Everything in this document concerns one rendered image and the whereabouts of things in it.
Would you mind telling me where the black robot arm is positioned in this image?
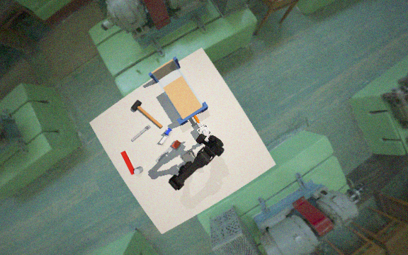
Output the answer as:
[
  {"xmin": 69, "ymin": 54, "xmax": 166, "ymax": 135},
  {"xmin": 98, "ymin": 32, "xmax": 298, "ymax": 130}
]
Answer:
[{"xmin": 169, "ymin": 135, "xmax": 224, "ymax": 191}]

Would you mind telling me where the mallet with black head and wooden handle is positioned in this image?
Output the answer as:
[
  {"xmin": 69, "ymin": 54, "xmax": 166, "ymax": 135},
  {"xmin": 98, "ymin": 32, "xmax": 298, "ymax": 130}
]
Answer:
[{"xmin": 131, "ymin": 100, "xmax": 163, "ymax": 128}]

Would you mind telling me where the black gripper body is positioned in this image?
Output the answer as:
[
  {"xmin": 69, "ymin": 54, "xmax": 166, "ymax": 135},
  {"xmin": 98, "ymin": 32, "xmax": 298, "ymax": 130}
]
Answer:
[{"xmin": 196, "ymin": 133, "xmax": 225, "ymax": 157}]

